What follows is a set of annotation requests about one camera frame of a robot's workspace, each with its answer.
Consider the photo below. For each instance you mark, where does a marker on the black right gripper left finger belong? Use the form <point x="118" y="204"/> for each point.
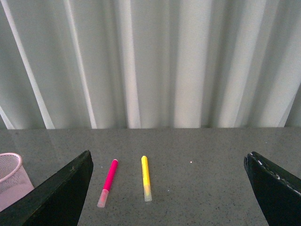
<point x="58" y="201"/>

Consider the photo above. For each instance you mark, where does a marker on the yellow highlighter pen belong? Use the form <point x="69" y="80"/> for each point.
<point x="146" y="179"/>

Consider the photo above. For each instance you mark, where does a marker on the pink mesh pen cup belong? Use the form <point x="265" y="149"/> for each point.
<point x="14" y="181"/>

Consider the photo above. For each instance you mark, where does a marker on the white pleated curtain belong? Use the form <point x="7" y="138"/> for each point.
<point x="149" y="64"/>

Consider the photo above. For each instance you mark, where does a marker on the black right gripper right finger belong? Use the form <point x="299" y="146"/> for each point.
<point x="278" y="192"/>

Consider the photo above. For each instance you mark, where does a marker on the pink highlighter pen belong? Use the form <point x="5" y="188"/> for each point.
<point x="107" y="185"/>

